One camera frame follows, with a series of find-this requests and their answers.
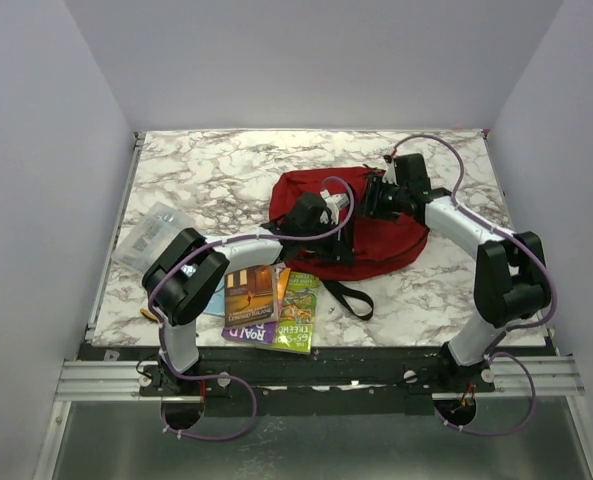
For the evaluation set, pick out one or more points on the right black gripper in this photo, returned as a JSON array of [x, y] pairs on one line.
[[371, 207]]

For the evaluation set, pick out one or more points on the yellow handled pliers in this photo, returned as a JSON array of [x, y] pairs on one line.
[[147, 314]]

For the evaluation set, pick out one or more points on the dark brown paperback book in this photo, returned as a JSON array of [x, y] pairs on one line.
[[250, 297]]

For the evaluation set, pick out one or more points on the purple Roald Dahl book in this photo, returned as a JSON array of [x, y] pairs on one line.
[[261, 334]]

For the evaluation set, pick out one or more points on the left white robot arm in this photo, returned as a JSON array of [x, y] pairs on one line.
[[180, 283]]

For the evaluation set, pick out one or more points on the aluminium mounting rail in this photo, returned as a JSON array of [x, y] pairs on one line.
[[96, 381]]

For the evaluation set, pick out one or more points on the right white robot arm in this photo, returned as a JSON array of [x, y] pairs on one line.
[[511, 282]]

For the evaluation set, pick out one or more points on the red backpack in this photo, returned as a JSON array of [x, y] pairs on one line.
[[380, 246]]

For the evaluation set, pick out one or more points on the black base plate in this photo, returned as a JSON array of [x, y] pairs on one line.
[[234, 382]]

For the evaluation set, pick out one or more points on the light blue book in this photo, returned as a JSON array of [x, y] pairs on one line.
[[216, 304]]

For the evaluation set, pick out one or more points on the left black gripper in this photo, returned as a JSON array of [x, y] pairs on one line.
[[338, 251]]

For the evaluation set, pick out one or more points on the clear plastic organizer box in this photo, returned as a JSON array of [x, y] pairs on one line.
[[150, 236]]

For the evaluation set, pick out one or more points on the green Treehouse book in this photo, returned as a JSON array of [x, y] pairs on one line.
[[294, 330]]

